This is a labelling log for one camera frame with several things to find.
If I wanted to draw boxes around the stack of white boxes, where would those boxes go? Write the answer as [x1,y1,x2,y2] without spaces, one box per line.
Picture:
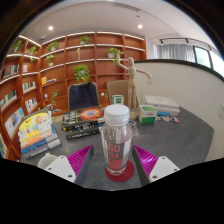
[144,94,181,117]

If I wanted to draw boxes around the round ceiling lights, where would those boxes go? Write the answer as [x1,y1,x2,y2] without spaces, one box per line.
[47,23,144,32]

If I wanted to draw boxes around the flat round red coaster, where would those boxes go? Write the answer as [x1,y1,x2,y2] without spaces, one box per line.
[104,159,136,183]

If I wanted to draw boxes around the tall green and white carton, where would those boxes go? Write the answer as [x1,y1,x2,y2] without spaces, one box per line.
[111,94,125,106]

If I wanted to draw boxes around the stack of colourful books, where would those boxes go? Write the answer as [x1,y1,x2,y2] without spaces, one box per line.
[17,111,63,159]

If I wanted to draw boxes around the orange wooden shelf unit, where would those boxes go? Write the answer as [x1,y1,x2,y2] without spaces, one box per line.
[0,30,148,161]

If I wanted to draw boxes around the stack of dark books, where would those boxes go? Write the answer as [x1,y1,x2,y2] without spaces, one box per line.
[60,106,106,140]

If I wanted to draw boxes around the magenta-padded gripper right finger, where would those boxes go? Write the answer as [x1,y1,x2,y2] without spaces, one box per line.
[132,144,182,186]

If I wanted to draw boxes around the squat green and white box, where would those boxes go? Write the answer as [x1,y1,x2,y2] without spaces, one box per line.
[137,104,158,125]

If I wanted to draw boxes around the grey curtain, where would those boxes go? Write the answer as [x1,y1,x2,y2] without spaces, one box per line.
[156,43,196,64]

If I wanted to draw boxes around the wooden artist mannequin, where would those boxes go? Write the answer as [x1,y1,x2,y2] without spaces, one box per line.
[115,56,153,121]

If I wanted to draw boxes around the chair with dark cover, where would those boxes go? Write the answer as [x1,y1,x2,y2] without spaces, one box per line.
[67,81,101,112]

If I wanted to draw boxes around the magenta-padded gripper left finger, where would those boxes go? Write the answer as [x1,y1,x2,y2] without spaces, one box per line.
[43,144,95,187]

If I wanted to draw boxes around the clear plastic bottle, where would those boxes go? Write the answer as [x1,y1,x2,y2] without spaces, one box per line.
[100,104,134,177]

